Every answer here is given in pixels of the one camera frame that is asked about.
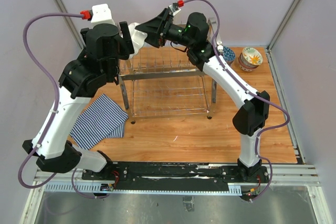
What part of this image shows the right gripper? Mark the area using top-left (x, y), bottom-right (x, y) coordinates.
top-left (135, 8), bottom-right (194, 48)

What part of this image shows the white scalloped bowl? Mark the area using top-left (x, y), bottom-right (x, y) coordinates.
top-left (118, 23), bottom-right (148, 59)

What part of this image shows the steel two-tier dish rack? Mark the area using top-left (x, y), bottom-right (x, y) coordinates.
top-left (118, 16), bottom-right (224, 125)

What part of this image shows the red diamond pattern bowl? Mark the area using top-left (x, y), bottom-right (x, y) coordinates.
top-left (223, 46), bottom-right (236, 66)

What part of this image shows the pink floral bowl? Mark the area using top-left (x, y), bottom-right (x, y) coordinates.
top-left (238, 56), bottom-right (259, 71)

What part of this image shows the grey leaf pattern bowl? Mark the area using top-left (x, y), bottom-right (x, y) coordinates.
top-left (239, 53), bottom-right (253, 66)

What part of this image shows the black diamond pattern bowl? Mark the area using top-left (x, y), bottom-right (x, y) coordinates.
top-left (238, 62), bottom-right (257, 72)

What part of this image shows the orange green leaf bowl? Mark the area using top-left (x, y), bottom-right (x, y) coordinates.
top-left (242, 47), bottom-right (263, 66)

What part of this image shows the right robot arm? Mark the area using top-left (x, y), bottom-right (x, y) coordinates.
top-left (135, 8), bottom-right (270, 182)

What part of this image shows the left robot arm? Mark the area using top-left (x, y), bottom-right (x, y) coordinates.
top-left (23, 22), bottom-right (138, 180)

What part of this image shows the blue white striped cloth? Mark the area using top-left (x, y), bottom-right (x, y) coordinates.
top-left (70, 94), bottom-right (129, 150)

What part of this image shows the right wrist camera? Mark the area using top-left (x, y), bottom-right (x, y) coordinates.
top-left (168, 0), bottom-right (184, 16)

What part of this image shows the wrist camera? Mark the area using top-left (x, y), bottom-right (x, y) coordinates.
top-left (80, 4), bottom-right (115, 27)
top-left (168, 0), bottom-right (184, 16)

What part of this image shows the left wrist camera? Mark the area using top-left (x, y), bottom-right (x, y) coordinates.
top-left (80, 4), bottom-right (115, 27)

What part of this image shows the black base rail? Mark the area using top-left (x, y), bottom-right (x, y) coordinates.
top-left (82, 162), bottom-right (269, 192)

